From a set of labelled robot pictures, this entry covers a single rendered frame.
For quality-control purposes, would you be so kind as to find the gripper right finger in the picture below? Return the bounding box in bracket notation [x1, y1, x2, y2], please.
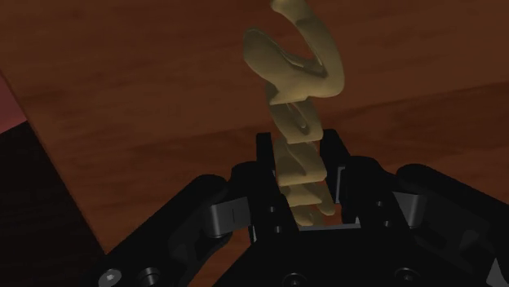
[320, 128, 509, 287]

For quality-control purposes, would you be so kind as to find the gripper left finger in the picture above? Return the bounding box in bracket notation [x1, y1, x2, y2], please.
[80, 131, 300, 287]

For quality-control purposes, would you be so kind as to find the tan twisted spiral figure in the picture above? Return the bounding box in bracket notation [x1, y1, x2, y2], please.
[242, 0, 345, 228]

